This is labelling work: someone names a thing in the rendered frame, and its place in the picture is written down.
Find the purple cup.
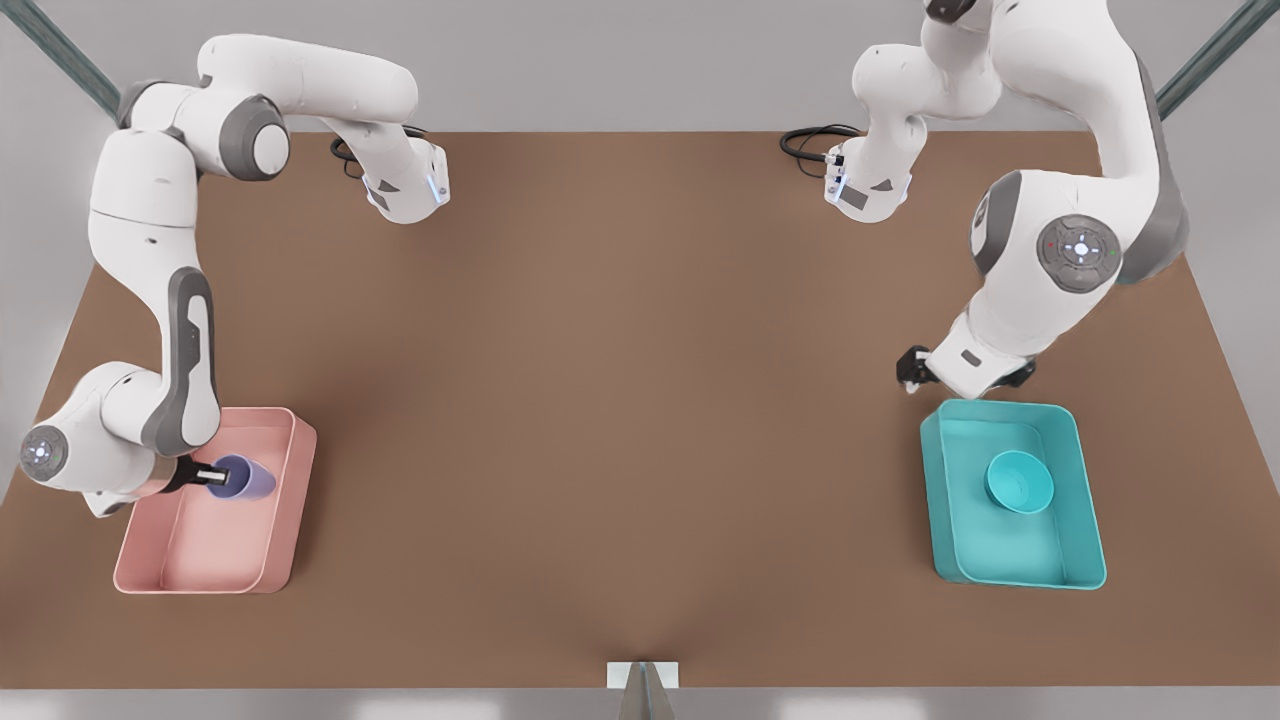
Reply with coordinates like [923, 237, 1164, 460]
[205, 455, 277, 503]

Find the pink plastic box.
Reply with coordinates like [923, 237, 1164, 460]
[113, 406, 318, 596]

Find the teal bowl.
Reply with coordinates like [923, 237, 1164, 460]
[985, 450, 1055, 516]

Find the teal plastic box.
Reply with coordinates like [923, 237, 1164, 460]
[920, 399, 1108, 591]

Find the black cable loop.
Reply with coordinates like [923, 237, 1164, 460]
[329, 124, 432, 182]
[779, 124, 867, 182]

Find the silver frame post with foot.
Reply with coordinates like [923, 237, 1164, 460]
[607, 660, 680, 720]

